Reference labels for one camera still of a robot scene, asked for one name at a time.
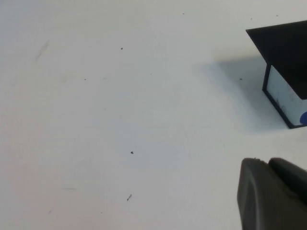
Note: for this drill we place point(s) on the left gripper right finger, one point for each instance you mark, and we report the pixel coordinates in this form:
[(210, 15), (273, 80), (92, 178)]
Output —
[(292, 177)]

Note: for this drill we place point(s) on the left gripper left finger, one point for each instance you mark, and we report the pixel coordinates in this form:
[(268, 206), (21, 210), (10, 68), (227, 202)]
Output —
[(259, 203)]

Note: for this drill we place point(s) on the black glasses case printed side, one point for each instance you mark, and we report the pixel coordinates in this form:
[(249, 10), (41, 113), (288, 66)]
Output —
[(283, 48)]

